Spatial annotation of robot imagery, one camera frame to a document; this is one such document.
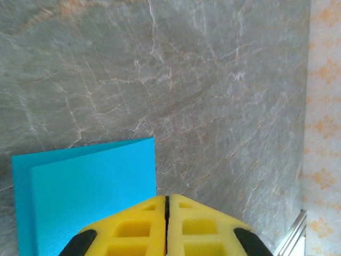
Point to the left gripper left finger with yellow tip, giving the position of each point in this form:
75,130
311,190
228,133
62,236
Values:
133,234

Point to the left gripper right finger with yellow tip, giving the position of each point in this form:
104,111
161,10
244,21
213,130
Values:
202,234

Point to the blue paper sheet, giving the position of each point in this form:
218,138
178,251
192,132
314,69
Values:
80,186

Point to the aluminium table side rail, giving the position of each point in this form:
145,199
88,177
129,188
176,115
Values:
293,234

